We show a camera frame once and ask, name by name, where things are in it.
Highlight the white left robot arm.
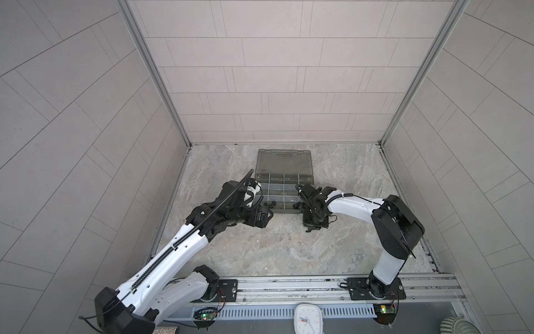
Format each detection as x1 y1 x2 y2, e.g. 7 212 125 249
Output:
80 173 273 333

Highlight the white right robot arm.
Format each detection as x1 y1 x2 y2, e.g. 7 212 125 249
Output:
295 185 425 300

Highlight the translucent grey organizer box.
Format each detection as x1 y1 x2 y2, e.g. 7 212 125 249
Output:
254 149 314 214

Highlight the white square clock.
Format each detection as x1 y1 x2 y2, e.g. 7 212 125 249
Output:
293 303 323 334

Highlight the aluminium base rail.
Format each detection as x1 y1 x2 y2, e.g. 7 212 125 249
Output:
183 273 466 306

